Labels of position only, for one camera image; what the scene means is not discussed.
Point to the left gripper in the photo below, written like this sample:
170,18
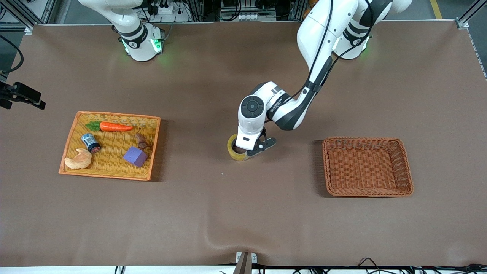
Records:
234,142

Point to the yellow tape roll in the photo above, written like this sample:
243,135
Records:
230,150

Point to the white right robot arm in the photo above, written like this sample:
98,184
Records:
137,38

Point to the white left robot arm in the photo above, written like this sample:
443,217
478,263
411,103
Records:
319,34

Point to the brown table cover sheet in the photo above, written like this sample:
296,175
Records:
243,209

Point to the small jar blue label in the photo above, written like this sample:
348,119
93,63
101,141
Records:
90,142

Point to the toy croissant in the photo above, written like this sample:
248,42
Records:
78,161

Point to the orange toy carrot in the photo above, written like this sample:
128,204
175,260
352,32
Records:
114,126

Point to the yellow wicker basket orange rim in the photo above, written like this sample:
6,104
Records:
110,160

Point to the small brown toy figure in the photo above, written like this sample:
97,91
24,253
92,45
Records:
142,141

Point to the purple foam cube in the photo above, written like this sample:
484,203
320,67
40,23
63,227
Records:
135,156

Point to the small white power strip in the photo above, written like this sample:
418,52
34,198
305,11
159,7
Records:
249,16

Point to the brown wicker basket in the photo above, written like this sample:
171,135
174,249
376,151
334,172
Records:
365,171

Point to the bag of orange buns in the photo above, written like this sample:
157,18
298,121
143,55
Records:
309,9

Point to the white power strip with plugs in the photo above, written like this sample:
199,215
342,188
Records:
167,9

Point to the aluminium frame strut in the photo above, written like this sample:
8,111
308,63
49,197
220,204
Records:
19,15
471,13

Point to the brown post with white plate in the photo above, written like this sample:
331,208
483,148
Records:
243,266

